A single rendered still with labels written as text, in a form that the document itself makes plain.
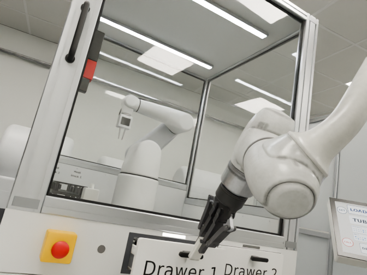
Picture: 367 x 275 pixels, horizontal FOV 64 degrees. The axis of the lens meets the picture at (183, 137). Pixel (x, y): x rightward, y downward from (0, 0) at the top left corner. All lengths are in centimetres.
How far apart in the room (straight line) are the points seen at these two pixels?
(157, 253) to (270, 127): 45
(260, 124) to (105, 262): 56
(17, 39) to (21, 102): 83
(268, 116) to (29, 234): 64
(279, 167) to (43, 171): 60
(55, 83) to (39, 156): 20
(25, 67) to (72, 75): 344
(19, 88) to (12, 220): 348
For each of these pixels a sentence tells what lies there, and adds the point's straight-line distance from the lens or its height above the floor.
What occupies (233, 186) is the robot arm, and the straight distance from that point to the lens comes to 69.
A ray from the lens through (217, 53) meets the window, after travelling 115.
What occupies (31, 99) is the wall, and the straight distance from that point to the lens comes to 421.
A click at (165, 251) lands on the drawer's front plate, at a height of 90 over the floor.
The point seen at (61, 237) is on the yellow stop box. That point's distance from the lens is 82.
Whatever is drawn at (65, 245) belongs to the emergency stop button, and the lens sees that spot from 80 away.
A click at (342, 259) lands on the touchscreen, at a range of 138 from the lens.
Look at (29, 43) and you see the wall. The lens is 446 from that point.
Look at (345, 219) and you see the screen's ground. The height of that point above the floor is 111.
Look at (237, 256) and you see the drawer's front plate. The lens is 109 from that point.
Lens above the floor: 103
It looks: 13 degrees up
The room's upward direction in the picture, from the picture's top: 11 degrees clockwise
